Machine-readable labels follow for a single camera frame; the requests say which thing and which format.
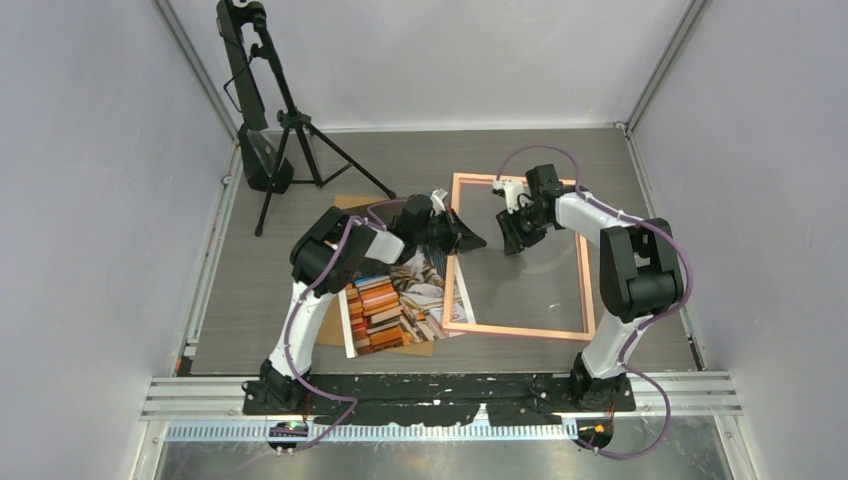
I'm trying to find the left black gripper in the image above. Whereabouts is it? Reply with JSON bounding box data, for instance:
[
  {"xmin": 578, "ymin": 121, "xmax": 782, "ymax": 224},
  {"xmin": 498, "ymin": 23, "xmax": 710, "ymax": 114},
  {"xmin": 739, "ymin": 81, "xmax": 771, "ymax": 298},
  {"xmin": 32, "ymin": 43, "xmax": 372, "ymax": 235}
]
[{"xmin": 415, "ymin": 208, "xmax": 487, "ymax": 258}]

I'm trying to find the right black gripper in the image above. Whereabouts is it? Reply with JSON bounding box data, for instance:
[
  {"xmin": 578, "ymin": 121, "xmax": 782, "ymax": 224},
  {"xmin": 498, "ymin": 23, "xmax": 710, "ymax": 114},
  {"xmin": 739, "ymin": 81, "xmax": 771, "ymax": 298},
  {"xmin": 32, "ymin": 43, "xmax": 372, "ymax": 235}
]
[{"xmin": 496, "ymin": 201, "xmax": 553, "ymax": 257}]

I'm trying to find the clear acrylic sheet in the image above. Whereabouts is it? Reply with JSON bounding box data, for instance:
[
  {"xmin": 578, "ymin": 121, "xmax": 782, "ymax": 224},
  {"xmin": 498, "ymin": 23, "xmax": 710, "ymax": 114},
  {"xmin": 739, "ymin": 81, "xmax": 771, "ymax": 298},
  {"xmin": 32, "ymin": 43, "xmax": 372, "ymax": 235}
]
[{"xmin": 457, "ymin": 183, "xmax": 584, "ymax": 332}]

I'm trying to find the pink wooden picture frame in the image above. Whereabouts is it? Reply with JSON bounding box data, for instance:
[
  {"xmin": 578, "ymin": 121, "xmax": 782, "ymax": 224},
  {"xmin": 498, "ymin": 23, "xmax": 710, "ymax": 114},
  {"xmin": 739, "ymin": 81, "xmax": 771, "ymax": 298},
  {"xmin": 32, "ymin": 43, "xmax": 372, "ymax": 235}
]
[{"xmin": 442, "ymin": 172, "xmax": 597, "ymax": 341}]

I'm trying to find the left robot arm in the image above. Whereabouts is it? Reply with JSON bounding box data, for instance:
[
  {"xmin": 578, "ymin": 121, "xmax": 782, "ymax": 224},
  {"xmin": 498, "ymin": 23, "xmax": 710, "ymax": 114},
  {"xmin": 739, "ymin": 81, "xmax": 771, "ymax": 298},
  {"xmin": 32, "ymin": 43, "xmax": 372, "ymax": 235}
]
[{"xmin": 242, "ymin": 193, "xmax": 487, "ymax": 415}]

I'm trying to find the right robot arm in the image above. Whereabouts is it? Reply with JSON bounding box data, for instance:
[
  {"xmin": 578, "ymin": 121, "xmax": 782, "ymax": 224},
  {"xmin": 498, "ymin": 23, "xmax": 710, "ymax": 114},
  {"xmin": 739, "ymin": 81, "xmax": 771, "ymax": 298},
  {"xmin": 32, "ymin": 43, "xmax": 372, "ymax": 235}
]
[{"xmin": 492, "ymin": 164, "xmax": 685, "ymax": 411}]

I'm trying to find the cat photo print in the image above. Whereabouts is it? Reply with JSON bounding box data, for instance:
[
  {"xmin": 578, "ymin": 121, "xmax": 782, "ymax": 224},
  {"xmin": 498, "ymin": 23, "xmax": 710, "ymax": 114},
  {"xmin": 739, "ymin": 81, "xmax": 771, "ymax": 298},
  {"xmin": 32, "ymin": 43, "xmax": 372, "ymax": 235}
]
[{"xmin": 337, "ymin": 201, "xmax": 476, "ymax": 360}]

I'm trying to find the brown cardboard backing board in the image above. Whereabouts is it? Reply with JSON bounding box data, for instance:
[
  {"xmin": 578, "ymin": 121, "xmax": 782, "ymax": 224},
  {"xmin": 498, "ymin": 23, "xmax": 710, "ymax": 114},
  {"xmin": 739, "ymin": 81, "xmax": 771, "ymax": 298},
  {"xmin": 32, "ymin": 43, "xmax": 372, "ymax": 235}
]
[{"xmin": 317, "ymin": 195, "xmax": 434, "ymax": 358}]

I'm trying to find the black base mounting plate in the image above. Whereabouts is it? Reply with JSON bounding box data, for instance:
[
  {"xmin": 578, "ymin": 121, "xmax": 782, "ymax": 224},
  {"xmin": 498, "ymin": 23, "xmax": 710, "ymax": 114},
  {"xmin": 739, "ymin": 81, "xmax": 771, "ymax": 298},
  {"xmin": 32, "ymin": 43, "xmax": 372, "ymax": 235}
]
[{"xmin": 241, "ymin": 373, "xmax": 636, "ymax": 427}]

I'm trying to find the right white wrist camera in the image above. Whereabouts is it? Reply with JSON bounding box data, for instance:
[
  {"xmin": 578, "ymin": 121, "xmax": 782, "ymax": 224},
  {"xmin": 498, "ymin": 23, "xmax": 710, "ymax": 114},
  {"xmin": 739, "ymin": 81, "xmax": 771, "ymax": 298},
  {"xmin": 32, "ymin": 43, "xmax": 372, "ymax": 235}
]
[{"xmin": 492, "ymin": 178, "xmax": 533, "ymax": 214}]

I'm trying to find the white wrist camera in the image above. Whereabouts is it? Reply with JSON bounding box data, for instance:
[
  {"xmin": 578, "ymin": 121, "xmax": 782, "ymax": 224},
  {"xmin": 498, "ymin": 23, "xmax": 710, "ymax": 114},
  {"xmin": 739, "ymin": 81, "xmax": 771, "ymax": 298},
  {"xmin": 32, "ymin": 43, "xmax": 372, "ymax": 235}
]
[
  {"xmin": 429, "ymin": 188, "xmax": 448, "ymax": 215},
  {"xmin": 492, "ymin": 178, "xmax": 533, "ymax": 214}
]

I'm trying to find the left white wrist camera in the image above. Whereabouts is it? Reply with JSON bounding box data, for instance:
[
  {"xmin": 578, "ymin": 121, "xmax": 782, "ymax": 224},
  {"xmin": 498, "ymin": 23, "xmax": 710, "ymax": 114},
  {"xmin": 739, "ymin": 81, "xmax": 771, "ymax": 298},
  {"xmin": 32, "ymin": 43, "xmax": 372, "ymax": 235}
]
[{"xmin": 429, "ymin": 188, "xmax": 448, "ymax": 215}]

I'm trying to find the black camera tripod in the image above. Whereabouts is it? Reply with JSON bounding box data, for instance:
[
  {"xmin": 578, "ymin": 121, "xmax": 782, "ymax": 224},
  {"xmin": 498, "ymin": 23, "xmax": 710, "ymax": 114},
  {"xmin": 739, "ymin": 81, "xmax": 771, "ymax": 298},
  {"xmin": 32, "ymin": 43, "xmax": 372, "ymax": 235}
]
[{"xmin": 248, "ymin": 3, "xmax": 397, "ymax": 238}]

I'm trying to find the aluminium rail front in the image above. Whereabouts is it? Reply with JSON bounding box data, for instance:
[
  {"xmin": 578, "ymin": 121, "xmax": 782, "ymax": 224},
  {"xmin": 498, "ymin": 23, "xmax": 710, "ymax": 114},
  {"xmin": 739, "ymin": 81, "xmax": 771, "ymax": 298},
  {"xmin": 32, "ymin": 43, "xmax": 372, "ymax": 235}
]
[{"xmin": 141, "ymin": 372, "xmax": 743, "ymax": 443}]

